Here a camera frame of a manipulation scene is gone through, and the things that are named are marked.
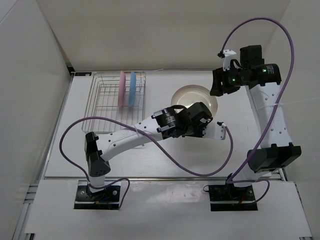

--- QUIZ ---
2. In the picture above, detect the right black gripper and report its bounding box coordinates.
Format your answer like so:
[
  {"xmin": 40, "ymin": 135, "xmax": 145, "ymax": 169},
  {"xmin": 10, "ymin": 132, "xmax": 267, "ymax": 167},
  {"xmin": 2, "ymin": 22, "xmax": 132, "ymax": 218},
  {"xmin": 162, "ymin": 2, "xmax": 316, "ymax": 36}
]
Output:
[{"xmin": 209, "ymin": 64, "xmax": 248, "ymax": 97}]

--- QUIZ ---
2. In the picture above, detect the cream plate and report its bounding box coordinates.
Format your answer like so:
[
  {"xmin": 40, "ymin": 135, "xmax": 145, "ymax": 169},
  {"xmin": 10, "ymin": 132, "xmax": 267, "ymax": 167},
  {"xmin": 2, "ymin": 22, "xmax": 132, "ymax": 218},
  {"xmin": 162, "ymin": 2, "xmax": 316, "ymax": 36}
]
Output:
[{"xmin": 171, "ymin": 84, "xmax": 218, "ymax": 117}]

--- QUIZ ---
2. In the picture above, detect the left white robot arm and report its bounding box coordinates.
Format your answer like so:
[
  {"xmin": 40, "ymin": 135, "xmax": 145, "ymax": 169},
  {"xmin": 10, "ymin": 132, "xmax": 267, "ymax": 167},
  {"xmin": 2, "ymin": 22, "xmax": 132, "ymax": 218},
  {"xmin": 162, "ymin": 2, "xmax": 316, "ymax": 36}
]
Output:
[{"xmin": 84, "ymin": 102, "xmax": 213, "ymax": 200}]

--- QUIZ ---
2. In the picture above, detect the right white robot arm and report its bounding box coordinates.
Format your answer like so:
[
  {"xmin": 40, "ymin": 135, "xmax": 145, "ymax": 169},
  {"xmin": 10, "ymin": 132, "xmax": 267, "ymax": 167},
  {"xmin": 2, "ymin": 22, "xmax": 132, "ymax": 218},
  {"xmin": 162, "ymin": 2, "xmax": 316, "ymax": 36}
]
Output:
[{"xmin": 210, "ymin": 45, "xmax": 302, "ymax": 200}]

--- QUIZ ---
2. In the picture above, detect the blue plate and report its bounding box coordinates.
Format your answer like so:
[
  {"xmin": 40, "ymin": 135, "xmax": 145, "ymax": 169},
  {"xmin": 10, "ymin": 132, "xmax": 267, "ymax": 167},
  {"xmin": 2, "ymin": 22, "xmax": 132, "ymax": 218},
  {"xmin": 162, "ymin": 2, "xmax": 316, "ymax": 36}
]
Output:
[{"xmin": 128, "ymin": 71, "xmax": 137, "ymax": 108}]

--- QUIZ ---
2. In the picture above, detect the pink plate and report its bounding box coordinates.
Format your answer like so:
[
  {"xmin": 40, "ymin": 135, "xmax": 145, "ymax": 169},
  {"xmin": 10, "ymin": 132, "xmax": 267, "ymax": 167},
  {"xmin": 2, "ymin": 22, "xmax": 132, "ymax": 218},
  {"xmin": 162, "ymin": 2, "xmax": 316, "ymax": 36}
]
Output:
[{"xmin": 117, "ymin": 71, "xmax": 126, "ymax": 108}]

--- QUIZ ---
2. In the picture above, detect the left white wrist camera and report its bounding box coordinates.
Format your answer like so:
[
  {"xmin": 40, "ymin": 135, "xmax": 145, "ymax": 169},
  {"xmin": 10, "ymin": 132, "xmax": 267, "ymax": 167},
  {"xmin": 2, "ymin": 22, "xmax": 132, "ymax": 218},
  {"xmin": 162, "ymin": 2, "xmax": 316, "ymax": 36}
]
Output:
[{"xmin": 202, "ymin": 122, "xmax": 226, "ymax": 140}]

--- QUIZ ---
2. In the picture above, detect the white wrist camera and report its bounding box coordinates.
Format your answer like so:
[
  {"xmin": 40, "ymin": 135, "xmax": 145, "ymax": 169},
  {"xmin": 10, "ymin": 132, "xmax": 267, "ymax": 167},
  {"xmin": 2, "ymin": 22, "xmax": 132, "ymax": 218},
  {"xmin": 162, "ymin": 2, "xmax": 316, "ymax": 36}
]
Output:
[
  {"xmin": 202, "ymin": 122, "xmax": 226, "ymax": 140},
  {"xmin": 217, "ymin": 49, "xmax": 237, "ymax": 72}
]

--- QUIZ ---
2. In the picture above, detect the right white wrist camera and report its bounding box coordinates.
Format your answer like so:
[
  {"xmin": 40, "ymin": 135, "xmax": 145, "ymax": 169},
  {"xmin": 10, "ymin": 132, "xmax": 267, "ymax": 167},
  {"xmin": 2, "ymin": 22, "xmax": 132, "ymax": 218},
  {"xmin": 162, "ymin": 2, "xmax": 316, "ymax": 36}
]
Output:
[{"xmin": 217, "ymin": 49, "xmax": 237, "ymax": 72}]

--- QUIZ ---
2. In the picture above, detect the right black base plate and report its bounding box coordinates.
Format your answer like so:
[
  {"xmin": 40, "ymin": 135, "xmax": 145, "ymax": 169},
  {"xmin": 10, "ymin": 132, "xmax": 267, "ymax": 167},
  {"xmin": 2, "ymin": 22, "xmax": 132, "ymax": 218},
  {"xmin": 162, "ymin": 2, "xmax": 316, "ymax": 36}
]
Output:
[{"xmin": 202, "ymin": 184, "xmax": 258, "ymax": 212}]

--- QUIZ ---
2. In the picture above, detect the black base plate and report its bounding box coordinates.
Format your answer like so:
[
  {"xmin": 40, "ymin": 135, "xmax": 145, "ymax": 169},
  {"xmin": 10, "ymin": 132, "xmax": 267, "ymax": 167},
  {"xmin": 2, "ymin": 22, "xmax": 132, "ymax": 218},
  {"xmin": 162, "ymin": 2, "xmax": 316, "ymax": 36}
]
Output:
[
  {"xmin": 73, "ymin": 181, "xmax": 121, "ymax": 210},
  {"xmin": 202, "ymin": 184, "xmax": 258, "ymax": 212}
]

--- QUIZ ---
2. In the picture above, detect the metal wire dish rack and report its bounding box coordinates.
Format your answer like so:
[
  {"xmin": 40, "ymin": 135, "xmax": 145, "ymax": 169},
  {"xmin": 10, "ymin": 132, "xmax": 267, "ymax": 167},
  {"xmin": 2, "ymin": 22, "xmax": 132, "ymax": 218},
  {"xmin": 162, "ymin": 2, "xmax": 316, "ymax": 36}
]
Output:
[{"xmin": 84, "ymin": 71, "xmax": 146, "ymax": 126}]

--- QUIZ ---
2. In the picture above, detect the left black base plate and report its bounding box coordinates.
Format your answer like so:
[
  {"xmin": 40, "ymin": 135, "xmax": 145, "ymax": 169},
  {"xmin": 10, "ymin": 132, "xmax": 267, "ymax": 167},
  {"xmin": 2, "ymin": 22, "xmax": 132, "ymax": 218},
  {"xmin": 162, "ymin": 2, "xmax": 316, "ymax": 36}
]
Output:
[{"xmin": 73, "ymin": 181, "xmax": 121, "ymax": 210}]

